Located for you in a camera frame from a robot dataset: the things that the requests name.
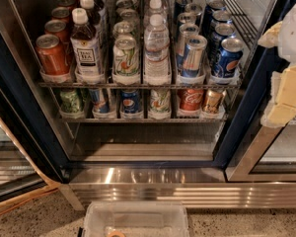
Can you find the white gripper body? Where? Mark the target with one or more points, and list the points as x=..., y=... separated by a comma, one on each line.
x=294, y=37

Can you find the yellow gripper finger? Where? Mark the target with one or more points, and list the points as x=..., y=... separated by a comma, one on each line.
x=281, y=108
x=270, y=38

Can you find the lower shelf gold can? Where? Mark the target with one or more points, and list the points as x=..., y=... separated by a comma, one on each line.
x=212, y=101

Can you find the front Red Bull can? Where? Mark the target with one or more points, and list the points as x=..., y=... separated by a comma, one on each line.
x=194, y=49

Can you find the red bull can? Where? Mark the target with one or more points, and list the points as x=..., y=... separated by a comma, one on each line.
x=194, y=49
x=186, y=30

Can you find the lower shelf Coca-Cola can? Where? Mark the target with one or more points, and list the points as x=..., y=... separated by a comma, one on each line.
x=190, y=99

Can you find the lower shelf 7up can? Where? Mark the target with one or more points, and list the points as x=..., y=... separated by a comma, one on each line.
x=160, y=100

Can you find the lower shelf Pepsi can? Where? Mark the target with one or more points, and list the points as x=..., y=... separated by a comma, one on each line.
x=131, y=101

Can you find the lower shelf blue slim can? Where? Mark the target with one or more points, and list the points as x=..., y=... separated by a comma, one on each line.
x=100, y=100

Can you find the lower shelf green can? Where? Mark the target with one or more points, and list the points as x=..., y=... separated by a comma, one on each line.
x=71, y=101

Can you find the orange soda can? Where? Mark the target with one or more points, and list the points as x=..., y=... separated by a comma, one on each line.
x=60, y=29
x=62, y=14
x=52, y=55

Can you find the front orange soda can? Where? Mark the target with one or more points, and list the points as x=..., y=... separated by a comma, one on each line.
x=52, y=55

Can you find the open fridge glass door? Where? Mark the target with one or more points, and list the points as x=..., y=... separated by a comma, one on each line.
x=21, y=179

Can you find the front clear water bottle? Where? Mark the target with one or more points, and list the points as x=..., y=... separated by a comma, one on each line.
x=156, y=44

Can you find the front tea bottle white cap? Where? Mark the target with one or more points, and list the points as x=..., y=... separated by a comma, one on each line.
x=85, y=44

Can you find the clear plastic bin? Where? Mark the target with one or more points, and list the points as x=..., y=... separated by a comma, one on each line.
x=135, y=219

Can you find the top wire fridge shelf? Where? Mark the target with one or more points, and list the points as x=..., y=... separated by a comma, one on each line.
x=245, y=28

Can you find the wire fridge shelf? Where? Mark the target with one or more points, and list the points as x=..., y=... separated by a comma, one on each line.
x=174, y=115
x=245, y=28

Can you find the lower wire fridge shelf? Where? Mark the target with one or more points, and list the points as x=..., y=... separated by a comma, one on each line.
x=174, y=115

